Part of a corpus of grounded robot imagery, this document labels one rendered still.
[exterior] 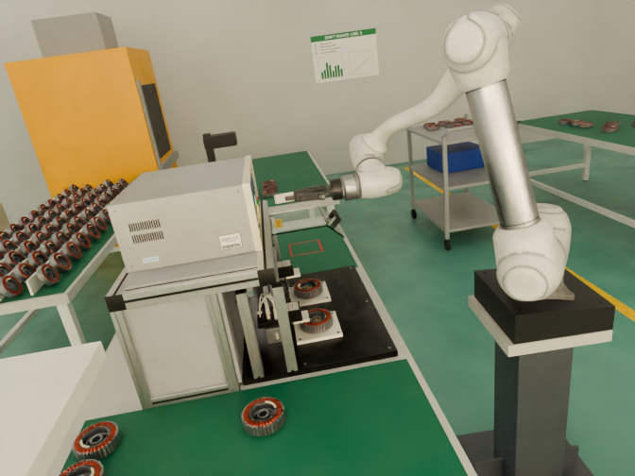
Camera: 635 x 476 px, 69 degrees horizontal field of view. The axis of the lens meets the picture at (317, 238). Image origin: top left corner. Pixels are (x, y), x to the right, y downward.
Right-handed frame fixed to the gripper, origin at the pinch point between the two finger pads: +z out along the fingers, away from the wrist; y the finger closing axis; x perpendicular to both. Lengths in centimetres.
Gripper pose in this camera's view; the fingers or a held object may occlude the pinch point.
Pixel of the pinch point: (284, 197)
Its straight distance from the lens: 159.3
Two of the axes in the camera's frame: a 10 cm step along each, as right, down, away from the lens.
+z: -9.8, 1.7, -0.7
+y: -1.3, -3.4, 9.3
